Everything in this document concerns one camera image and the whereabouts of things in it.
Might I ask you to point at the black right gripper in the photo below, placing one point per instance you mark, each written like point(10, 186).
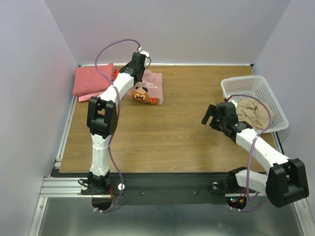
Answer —
point(216, 118)

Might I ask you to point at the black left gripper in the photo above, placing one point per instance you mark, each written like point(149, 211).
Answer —
point(142, 70)

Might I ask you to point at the dusty pink graphic t-shirt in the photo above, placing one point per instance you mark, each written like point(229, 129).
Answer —
point(149, 90)

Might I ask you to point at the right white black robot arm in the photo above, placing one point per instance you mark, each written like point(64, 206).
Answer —
point(285, 180)

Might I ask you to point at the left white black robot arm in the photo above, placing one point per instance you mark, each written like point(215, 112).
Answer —
point(103, 116)

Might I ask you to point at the folded orange t-shirt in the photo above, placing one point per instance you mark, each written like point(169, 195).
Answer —
point(116, 74)

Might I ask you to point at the beige crumpled shirt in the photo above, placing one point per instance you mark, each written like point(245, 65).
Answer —
point(254, 113)

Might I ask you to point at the white plastic laundry basket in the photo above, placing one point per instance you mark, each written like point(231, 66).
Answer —
point(244, 87)

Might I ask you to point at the folded red-pink t-shirt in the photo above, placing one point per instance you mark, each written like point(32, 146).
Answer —
point(88, 80)

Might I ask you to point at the folded light pink t-shirt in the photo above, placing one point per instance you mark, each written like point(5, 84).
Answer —
point(86, 97)

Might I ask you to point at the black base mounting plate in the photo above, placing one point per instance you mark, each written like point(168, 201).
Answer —
point(163, 189)

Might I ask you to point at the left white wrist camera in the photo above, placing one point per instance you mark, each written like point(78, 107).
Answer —
point(141, 51)

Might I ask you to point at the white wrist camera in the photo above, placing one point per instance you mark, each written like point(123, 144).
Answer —
point(231, 99)
point(141, 51)

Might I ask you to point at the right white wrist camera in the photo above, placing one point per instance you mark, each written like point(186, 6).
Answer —
point(231, 99)

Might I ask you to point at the aluminium frame rail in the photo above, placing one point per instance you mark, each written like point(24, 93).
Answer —
point(60, 187)

